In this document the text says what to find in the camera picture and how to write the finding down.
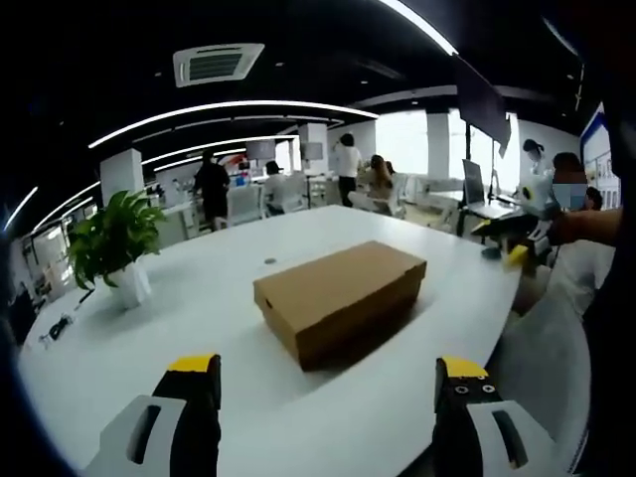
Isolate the wall poster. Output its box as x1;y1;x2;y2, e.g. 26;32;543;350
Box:
578;101;623;208

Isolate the open laptop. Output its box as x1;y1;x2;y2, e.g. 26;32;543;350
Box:
460;158;523;220

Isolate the green potted plant white pot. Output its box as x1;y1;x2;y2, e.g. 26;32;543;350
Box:
66;189;168;310

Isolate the ceiling air conditioner vent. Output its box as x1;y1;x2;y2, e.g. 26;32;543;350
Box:
172;43;266;89

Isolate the brown cardboard shoe box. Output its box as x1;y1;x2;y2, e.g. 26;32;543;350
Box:
252;239;428;374

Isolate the black hanging panel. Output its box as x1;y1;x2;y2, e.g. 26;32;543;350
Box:
452;53;513;158

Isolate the long curved ceiling light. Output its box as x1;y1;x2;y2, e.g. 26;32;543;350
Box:
87;99;381;150

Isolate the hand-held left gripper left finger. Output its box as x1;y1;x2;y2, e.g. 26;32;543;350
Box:
81;353;223;477

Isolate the black cable bundle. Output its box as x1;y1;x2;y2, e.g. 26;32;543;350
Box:
38;311;77;350

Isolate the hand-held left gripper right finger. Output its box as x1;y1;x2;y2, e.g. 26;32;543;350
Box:
431;355;565;477

